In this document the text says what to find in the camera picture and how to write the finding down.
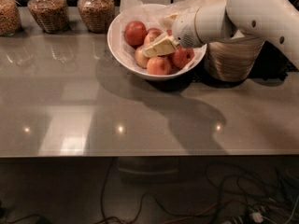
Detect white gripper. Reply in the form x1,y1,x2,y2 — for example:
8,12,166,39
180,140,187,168
142,0,235,58

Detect orange apple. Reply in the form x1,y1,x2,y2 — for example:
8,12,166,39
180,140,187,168
144,30,163,45
147,57,172,76

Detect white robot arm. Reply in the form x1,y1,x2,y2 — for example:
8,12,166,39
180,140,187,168
142,0,299,66

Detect red apple back right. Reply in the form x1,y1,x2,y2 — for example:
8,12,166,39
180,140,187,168
166,29,172,35

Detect red apple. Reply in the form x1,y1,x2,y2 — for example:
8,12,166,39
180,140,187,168
169,45,194,69
124,21,147,47
166,29,172,35

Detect red apple back left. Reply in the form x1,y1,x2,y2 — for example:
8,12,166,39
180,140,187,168
124,21,147,47

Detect orange apple front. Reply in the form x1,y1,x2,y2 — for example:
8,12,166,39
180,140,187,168
147,57,172,76

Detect pale apple left front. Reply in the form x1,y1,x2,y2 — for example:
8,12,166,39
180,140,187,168
135,46,149,69

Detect white ceramic bowl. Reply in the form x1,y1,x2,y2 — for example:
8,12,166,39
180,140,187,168
107,4,206,81

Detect front stack of paper bowls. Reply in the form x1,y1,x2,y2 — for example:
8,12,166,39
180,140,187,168
204,38,264,82

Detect right glass cereal jar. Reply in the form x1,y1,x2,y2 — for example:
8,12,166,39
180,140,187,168
77,0,115,34

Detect glass cereal jar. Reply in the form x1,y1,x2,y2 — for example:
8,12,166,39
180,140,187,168
77,0,115,34
0,0,21,36
27,0,69,34

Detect middle glass cereal jar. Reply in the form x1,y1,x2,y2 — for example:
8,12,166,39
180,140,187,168
27,0,69,34

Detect left glass cereal jar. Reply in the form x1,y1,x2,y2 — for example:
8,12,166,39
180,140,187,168
0,0,21,36

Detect white power plug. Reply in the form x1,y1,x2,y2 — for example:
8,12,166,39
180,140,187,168
250,212,263,224

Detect black floor cables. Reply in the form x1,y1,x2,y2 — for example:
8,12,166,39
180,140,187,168
0,157,299,224

